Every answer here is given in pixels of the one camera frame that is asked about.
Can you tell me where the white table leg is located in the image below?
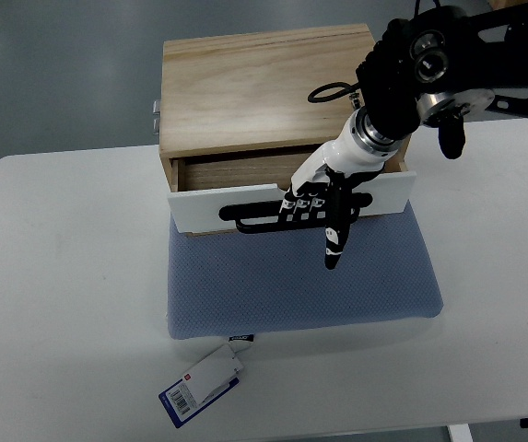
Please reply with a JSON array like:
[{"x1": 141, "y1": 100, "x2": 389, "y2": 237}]
[{"x1": 447, "y1": 424, "x2": 474, "y2": 442}]

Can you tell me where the wooden drawer cabinet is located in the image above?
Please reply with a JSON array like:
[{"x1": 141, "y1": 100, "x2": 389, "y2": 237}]
[{"x1": 158, "y1": 22, "x2": 413, "y2": 238}]

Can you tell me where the blue mesh cushion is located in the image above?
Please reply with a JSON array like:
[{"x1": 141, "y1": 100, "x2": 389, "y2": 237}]
[{"x1": 168, "y1": 207, "x2": 443, "y2": 340}]

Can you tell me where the metal clamp on cabinet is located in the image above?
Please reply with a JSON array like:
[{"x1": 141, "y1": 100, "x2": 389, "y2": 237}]
[{"x1": 152, "y1": 99, "x2": 161, "y2": 135}]

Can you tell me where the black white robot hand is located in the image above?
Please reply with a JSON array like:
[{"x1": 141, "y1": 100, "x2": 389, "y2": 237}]
[{"x1": 278, "y1": 107, "x2": 402, "y2": 270}]

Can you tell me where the black drawer handle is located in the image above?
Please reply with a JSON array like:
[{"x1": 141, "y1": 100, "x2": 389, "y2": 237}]
[{"x1": 218, "y1": 192, "x2": 374, "y2": 234}]

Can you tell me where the white blue product tag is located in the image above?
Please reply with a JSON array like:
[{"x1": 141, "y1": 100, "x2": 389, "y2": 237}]
[{"x1": 158, "y1": 344, "x2": 243, "y2": 429}]

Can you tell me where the white drawer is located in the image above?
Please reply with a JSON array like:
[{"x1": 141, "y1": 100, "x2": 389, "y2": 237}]
[{"x1": 161, "y1": 145, "x2": 417, "y2": 235}]

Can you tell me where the black cable loop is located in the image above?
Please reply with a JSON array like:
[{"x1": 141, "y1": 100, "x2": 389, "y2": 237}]
[{"x1": 307, "y1": 81, "x2": 362, "y2": 104}]

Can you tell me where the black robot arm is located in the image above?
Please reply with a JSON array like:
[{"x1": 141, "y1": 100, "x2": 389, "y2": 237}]
[{"x1": 357, "y1": 3, "x2": 528, "y2": 159}]

